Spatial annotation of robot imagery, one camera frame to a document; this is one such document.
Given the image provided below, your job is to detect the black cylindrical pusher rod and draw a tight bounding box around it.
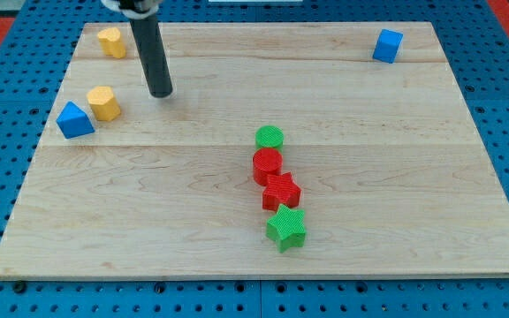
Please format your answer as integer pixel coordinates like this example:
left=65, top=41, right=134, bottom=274
left=130, top=15, right=173, bottom=98

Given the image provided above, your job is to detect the white rod mount collar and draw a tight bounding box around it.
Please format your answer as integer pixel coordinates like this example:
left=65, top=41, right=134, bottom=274
left=101, top=0, right=163, bottom=19

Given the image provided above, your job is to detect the blue cube block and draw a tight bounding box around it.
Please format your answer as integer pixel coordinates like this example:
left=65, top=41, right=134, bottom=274
left=372, top=29, right=404, bottom=64

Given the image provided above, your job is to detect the yellow heart block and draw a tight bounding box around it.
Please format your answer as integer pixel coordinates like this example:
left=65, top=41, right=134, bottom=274
left=97, top=27, right=126, bottom=59

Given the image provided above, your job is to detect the yellow hexagon block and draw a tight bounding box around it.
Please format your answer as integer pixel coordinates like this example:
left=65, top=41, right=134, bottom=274
left=87, top=86, right=121, bottom=121

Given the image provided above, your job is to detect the blue triangular prism block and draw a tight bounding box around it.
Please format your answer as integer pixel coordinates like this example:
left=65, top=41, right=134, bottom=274
left=56, top=101, right=95, bottom=139

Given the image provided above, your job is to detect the green cylinder block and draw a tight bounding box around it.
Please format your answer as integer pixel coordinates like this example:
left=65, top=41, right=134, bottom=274
left=254, top=125, right=285, bottom=151

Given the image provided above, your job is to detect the red cylinder block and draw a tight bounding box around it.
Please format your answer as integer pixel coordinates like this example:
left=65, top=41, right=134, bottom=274
left=252, top=148, right=283, bottom=186

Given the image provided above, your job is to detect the light wooden board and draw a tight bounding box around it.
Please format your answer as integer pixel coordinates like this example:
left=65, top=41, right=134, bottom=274
left=0, top=22, right=509, bottom=281

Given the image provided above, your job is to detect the red star block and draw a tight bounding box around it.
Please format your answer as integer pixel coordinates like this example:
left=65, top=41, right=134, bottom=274
left=262, top=172, right=301, bottom=212

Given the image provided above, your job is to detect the green star block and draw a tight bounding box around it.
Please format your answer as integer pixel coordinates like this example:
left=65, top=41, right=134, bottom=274
left=266, top=204, right=307, bottom=253

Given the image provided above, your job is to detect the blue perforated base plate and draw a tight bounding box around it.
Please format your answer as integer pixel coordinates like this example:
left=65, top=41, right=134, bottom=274
left=0, top=0, right=509, bottom=317

